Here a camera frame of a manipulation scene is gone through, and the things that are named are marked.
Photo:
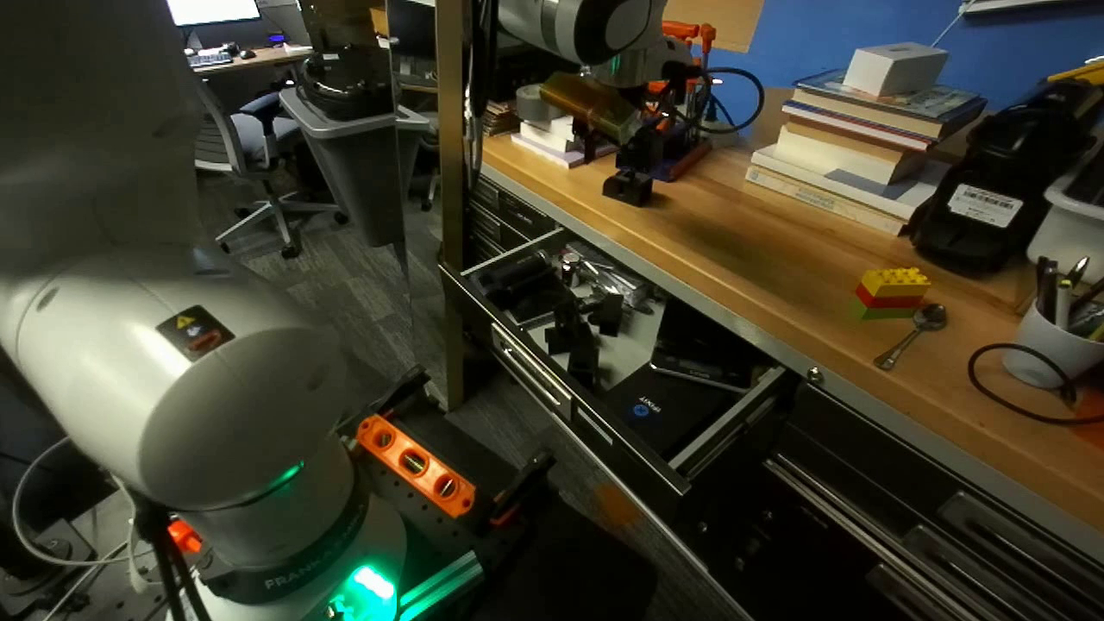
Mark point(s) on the grey metal tool drawer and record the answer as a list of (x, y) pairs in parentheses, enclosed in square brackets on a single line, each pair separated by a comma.
[(640, 347)]

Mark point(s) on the black label printer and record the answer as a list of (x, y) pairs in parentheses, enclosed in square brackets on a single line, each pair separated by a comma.
[(1000, 149)]

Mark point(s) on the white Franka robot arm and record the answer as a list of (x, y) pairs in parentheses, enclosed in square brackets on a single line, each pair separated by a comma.
[(175, 382)]

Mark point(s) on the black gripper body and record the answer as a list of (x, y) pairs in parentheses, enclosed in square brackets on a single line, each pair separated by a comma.
[(656, 117)]

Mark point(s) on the red edged book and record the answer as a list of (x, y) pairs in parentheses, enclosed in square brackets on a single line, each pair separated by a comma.
[(874, 130)]

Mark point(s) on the grey duct tape roll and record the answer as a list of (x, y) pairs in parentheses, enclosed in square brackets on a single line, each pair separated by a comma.
[(530, 105)]

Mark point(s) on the metal spoon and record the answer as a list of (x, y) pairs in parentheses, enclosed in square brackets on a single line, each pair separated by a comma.
[(932, 316)]

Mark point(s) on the stack of books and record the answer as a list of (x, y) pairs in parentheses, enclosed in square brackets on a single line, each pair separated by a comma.
[(917, 105)]

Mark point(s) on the white plastic bin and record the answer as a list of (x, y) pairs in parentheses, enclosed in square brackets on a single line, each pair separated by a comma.
[(1073, 220)]

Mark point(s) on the orange clamp rack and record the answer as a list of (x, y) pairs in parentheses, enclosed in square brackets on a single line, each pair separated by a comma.
[(696, 45)]

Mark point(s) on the black tool pouch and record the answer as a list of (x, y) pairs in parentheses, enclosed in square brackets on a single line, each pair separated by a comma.
[(521, 284)]

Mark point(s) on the small orange knob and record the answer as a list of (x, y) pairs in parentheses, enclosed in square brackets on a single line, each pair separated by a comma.
[(179, 535)]

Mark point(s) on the grey plastic bin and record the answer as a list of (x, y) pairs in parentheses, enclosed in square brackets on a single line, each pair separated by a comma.
[(355, 173)]

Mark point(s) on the grey office chair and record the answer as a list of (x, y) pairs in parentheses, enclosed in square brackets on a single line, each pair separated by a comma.
[(246, 142)]

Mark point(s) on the cork board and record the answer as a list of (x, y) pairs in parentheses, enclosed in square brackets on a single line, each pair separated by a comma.
[(730, 23)]

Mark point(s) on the yellow tool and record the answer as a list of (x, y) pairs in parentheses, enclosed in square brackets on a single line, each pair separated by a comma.
[(1080, 70)]

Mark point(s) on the small black printed part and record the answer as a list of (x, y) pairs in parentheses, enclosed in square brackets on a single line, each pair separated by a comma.
[(628, 190)]

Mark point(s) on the small black drawer tool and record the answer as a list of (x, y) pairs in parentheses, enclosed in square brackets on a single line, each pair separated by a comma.
[(613, 311)]

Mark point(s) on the black iFixit tool case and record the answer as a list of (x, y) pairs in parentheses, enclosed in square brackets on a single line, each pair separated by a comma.
[(673, 416)]

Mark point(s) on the silver drawer tools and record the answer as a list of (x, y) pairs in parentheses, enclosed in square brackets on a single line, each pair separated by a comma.
[(593, 272)]

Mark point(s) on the office desk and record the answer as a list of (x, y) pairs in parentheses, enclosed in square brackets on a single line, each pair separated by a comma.
[(246, 55)]

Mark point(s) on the black bracket with two lugs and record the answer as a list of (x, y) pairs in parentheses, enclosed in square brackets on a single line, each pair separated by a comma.
[(563, 326)]

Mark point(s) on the thick cream book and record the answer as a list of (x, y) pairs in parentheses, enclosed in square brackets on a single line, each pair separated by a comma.
[(832, 152)]

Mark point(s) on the orange spirit level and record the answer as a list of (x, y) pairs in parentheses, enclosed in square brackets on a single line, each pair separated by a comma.
[(416, 468)]

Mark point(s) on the white cardboard box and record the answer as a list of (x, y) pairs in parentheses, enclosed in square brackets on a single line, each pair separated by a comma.
[(894, 70)]

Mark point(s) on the yellow red green brick stack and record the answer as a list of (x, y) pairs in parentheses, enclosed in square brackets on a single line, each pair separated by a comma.
[(890, 289)]

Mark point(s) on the computer monitor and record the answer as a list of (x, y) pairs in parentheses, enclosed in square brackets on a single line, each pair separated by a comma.
[(210, 11)]

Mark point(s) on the white cup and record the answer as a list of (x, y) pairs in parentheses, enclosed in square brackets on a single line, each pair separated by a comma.
[(1041, 349)]

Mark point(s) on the large pale book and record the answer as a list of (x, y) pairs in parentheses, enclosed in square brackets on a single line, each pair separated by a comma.
[(806, 190)]

